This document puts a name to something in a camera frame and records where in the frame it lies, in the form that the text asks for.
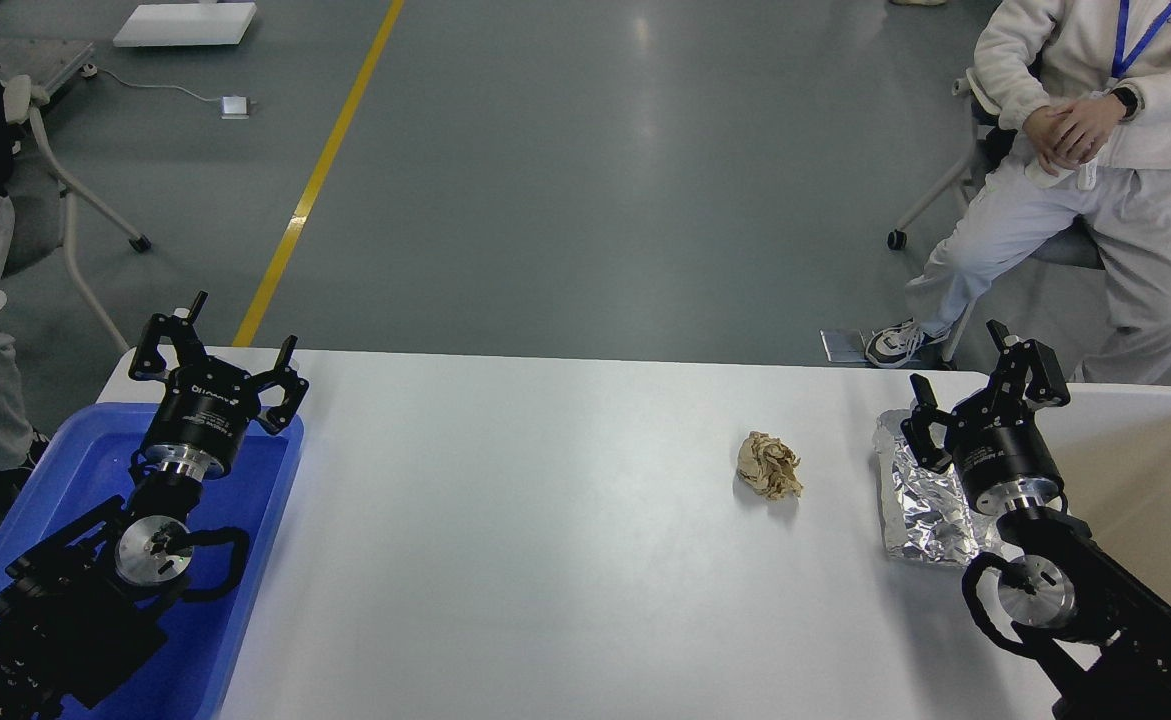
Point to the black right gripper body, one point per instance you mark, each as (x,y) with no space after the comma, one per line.
(1001,460)

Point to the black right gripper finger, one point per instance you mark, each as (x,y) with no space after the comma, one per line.
(1027,376)
(917,429)

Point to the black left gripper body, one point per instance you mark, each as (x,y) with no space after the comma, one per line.
(204,416)

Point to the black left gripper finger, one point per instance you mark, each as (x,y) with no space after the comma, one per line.
(275,419)
(149,365)

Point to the silver foil bag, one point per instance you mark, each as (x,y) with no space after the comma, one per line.
(923,515)

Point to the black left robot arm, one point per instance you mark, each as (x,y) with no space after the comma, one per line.
(130,562)

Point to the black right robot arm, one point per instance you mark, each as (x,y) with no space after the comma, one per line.
(1099,634)

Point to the blue plastic tray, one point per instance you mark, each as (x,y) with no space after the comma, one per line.
(86,463)

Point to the beige plastic bin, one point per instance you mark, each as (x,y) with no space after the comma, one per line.
(1113,447)

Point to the silver floor plate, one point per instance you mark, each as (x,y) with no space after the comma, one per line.
(844,346)

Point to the crumpled brown paper ball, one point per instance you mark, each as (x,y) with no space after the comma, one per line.
(769,467)

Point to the white office chair left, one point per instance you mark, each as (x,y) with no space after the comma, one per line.
(23,100)

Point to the white office chair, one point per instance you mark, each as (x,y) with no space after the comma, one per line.
(1074,246)
(23,100)

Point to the white office chair right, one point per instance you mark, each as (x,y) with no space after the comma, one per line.
(1074,246)

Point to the seated person in white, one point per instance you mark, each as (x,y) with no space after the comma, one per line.
(1086,88)

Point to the white foam board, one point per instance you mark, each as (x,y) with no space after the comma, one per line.
(223,23)

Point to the white power adapter with cable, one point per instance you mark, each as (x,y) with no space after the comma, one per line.
(229,106)

